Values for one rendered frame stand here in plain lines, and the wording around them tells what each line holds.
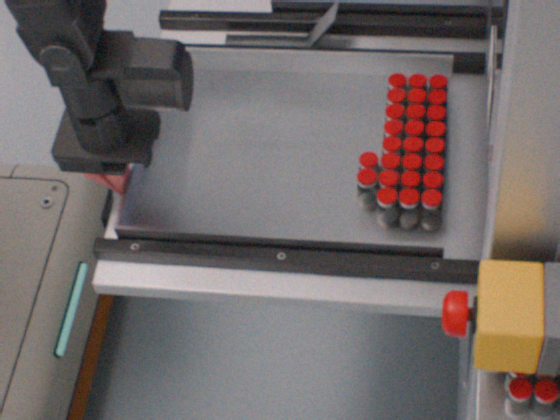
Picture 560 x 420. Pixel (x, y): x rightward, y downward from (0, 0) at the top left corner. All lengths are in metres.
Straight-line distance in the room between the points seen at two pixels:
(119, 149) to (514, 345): 0.44
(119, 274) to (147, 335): 0.99
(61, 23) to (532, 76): 0.40
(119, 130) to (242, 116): 0.21
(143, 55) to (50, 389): 0.95
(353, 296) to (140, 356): 1.06
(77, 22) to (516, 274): 0.43
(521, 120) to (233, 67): 0.54
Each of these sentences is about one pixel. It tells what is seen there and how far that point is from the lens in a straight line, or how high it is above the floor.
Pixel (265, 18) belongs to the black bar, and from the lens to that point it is 1.28.
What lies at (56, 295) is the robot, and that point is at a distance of 1.85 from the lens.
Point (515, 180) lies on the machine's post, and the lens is 0.84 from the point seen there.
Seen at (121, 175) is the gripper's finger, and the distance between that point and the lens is 1.06.
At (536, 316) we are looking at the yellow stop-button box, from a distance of 0.87.
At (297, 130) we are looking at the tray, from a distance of 1.17.
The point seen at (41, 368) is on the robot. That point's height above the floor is 0.27.
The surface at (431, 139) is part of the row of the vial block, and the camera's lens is 1.10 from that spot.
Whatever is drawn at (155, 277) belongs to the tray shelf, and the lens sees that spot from 1.09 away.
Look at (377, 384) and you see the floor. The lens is 1.98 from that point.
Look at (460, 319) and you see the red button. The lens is 0.89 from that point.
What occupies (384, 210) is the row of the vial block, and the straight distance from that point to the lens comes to 1.06.
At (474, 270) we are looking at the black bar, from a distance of 1.04.
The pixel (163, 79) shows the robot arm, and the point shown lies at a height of 1.09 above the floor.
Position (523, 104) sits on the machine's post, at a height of 1.21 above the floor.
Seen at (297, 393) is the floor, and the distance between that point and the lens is 1.98.
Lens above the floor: 1.78
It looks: 54 degrees down
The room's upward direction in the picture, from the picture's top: 9 degrees counter-clockwise
